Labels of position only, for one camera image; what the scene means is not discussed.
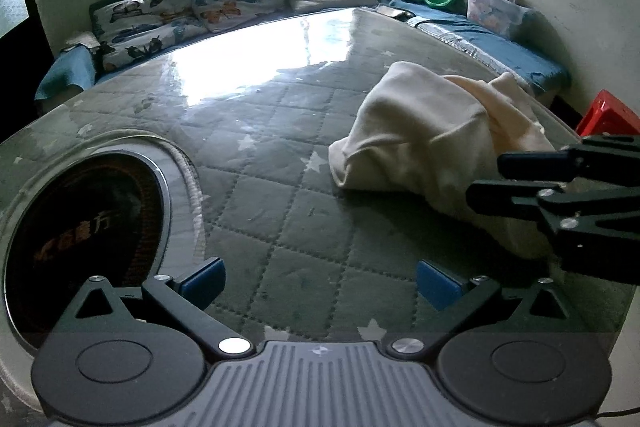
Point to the cream white garment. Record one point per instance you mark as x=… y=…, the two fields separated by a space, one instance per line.
x=434 y=135

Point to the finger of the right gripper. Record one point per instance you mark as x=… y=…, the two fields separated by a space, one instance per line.
x=508 y=199
x=536 y=166

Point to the blue bed sheet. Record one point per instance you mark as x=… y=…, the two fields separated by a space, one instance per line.
x=79 y=68

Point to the red plastic box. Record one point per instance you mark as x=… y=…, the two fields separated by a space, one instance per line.
x=608 y=115

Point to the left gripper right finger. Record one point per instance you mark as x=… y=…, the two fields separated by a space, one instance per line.
x=458 y=304

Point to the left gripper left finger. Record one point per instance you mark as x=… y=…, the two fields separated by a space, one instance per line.
x=180 y=303

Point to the long butterfly print pillow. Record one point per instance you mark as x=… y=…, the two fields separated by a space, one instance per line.
x=132 y=31

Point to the clear plastic storage box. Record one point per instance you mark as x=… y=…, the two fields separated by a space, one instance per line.
x=503 y=17

